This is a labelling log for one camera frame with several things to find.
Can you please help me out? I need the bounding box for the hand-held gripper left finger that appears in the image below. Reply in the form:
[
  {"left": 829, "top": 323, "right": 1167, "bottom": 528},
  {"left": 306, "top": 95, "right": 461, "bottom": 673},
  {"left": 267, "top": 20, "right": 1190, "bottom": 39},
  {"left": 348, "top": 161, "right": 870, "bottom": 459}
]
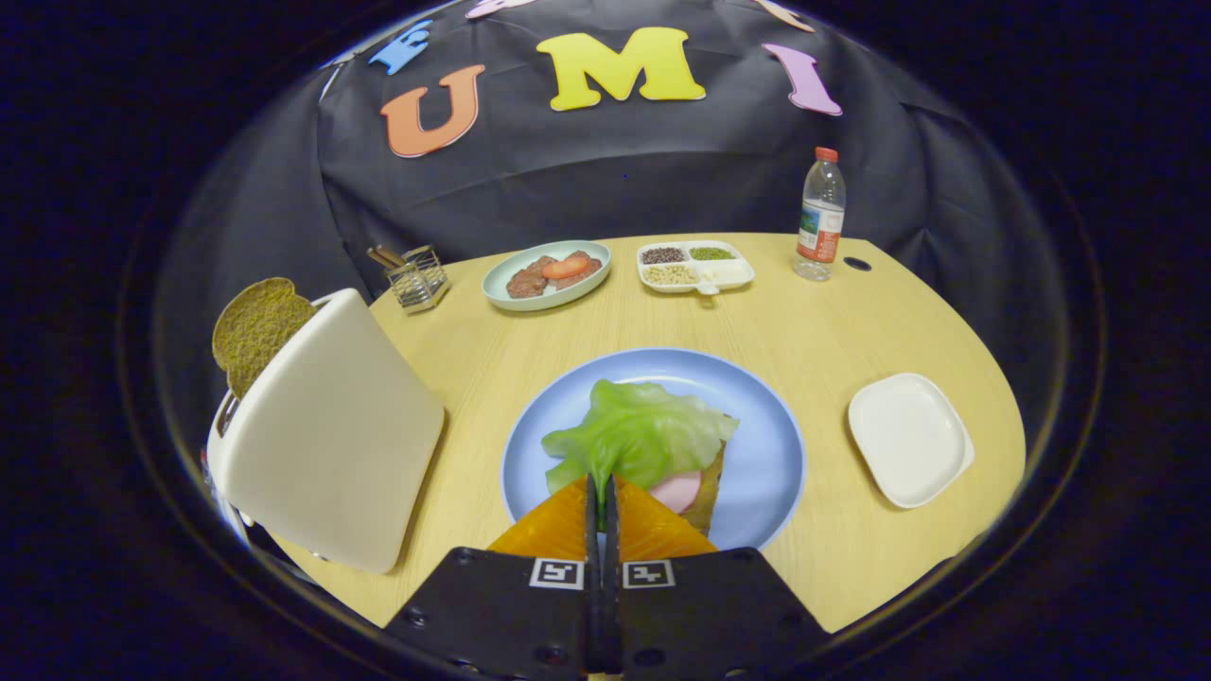
[{"left": 383, "top": 473, "right": 604, "bottom": 681}]

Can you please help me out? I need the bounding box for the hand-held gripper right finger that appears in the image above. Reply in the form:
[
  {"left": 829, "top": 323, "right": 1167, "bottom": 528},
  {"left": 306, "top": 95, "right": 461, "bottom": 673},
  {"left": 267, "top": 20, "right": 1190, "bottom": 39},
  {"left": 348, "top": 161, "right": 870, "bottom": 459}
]
[{"left": 603, "top": 473, "right": 834, "bottom": 681}]

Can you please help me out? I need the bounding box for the green lettuce leaf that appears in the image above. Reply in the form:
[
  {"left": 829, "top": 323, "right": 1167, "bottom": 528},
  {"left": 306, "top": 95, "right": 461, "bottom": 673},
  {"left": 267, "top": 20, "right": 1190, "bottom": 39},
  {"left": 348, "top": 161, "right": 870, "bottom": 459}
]
[{"left": 541, "top": 379, "right": 741, "bottom": 502}]

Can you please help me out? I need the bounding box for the brown toasted bread slice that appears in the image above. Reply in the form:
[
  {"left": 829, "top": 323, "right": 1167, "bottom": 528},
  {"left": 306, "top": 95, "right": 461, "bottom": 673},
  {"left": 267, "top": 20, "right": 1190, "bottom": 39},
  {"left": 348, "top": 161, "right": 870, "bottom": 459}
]
[{"left": 211, "top": 277, "right": 318, "bottom": 400}]

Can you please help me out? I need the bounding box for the brown bread slice with ham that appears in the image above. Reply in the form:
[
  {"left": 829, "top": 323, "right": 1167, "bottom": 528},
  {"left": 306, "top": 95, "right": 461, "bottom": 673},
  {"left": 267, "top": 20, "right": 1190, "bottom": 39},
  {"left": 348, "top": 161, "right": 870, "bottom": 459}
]
[{"left": 679, "top": 440, "right": 728, "bottom": 538}]

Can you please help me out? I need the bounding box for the pink ham slice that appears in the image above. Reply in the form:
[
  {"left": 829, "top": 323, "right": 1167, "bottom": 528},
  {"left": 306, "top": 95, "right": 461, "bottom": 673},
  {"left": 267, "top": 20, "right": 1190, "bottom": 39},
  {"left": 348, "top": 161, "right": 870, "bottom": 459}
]
[{"left": 648, "top": 470, "right": 703, "bottom": 515}]

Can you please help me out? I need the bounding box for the blue round plate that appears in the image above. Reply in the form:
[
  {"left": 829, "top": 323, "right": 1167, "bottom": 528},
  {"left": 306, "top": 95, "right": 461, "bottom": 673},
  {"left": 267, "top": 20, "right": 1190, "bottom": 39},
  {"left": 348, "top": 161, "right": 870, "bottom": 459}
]
[{"left": 500, "top": 348, "right": 807, "bottom": 551}]

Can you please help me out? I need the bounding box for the white toaster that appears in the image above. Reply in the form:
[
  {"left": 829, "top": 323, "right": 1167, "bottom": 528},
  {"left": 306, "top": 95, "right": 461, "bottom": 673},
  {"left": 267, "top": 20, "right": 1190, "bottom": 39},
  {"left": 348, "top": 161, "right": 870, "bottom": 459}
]
[{"left": 205, "top": 288, "right": 447, "bottom": 575}]

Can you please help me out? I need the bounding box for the small white square dish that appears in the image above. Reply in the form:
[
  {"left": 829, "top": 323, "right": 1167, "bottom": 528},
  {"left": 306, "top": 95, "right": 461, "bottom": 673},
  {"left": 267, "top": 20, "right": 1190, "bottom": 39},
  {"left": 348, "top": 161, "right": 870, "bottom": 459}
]
[{"left": 848, "top": 373, "right": 975, "bottom": 510}]

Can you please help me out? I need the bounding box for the pale green plate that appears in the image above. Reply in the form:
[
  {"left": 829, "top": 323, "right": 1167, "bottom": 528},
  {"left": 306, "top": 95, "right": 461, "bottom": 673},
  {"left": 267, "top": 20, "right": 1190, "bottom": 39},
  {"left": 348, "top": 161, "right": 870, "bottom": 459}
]
[{"left": 482, "top": 239, "right": 612, "bottom": 313}]

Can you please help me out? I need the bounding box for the white divided condiment tray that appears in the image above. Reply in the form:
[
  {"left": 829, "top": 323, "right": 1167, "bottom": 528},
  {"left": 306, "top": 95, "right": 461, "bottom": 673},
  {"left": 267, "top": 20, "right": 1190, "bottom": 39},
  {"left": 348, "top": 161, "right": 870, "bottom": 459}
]
[{"left": 637, "top": 240, "right": 756, "bottom": 296}]

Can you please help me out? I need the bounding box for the clear water bottle red cap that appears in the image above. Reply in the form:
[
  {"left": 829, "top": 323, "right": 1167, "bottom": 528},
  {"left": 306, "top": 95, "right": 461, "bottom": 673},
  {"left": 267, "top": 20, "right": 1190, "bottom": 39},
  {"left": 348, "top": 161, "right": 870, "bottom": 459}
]
[{"left": 793, "top": 147, "right": 848, "bottom": 283}]

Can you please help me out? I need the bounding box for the black backdrop cloth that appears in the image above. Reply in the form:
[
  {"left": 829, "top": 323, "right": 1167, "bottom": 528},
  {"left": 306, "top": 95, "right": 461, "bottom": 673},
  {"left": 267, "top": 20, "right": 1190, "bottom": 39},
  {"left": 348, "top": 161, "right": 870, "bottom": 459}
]
[{"left": 156, "top": 0, "right": 1070, "bottom": 422}]

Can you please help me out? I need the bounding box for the metal wire holder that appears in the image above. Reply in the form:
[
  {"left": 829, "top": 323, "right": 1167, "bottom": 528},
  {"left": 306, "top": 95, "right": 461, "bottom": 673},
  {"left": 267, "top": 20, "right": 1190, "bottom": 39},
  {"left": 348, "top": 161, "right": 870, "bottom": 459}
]
[{"left": 378, "top": 245, "right": 451, "bottom": 315}]

